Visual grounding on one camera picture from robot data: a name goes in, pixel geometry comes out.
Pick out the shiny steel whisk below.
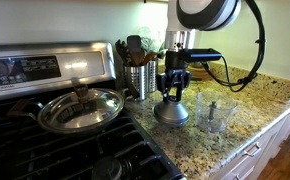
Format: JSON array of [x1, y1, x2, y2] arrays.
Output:
[[136, 26, 168, 56]]

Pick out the light wooden spoon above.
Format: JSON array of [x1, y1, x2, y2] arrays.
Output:
[[141, 51, 158, 66]]

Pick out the steel pan lid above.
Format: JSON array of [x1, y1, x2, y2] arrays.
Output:
[[37, 77, 126, 135]]

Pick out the stainless steel gas stove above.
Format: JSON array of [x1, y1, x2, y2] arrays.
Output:
[[0, 41, 186, 180]]

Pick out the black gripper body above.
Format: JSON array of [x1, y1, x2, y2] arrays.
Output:
[[164, 49, 190, 78]]

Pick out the black plastic spatula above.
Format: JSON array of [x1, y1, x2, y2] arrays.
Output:
[[114, 38, 130, 66]]

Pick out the grey food processor blade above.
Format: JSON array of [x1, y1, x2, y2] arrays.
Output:
[[207, 100, 219, 122]]

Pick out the dark wooden spatula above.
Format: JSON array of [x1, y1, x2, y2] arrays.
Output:
[[126, 34, 144, 66]]

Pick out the steel pan with dark handle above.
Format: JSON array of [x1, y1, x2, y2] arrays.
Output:
[[6, 97, 126, 136]]

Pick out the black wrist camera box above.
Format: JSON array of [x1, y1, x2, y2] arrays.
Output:
[[179, 47, 223, 64]]

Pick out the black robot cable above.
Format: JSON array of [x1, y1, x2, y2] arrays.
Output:
[[201, 0, 267, 94]]

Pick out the clear food processor bowl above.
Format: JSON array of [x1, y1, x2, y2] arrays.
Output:
[[194, 90, 239, 134]]

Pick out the perforated steel utensil holder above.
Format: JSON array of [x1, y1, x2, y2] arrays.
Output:
[[146, 58, 160, 94], [122, 63, 149, 101]]

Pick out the round wooden plate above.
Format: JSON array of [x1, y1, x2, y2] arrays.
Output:
[[187, 61, 213, 76], [189, 73, 213, 82]]

